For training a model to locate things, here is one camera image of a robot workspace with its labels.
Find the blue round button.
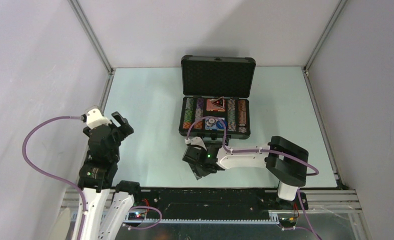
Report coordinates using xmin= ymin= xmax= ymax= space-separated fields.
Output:
xmin=215 ymin=118 xmax=226 ymax=131

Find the red playing card box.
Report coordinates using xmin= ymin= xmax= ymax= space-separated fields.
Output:
xmin=206 ymin=98 xmax=225 ymax=112

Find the triangular dealer button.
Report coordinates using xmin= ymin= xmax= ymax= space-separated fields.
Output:
xmin=211 ymin=96 xmax=225 ymax=109

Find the black poker set case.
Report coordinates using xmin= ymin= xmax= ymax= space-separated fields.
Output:
xmin=178 ymin=54 xmax=256 ymax=141

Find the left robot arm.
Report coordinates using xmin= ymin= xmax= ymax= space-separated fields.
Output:
xmin=72 ymin=108 xmax=143 ymax=240

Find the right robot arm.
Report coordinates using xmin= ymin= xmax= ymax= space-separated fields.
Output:
xmin=182 ymin=136 xmax=310 ymax=209

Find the blue playing card box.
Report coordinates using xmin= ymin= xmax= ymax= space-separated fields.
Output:
xmin=204 ymin=117 xmax=227 ymax=131

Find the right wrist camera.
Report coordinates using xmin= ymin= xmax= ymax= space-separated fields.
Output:
xmin=184 ymin=136 xmax=207 ymax=150

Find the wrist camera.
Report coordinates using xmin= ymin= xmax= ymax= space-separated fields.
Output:
xmin=184 ymin=136 xmax=207 ymax=150
xmin=82 ymin=105 xmax=112 ymax=130

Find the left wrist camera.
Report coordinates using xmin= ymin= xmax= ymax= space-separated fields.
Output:
xmin=82 ymin=105 xmax=112 ymax=130

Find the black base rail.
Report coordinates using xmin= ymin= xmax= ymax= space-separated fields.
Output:
xmin=134 ymin=187 xmax=308 ymax=221

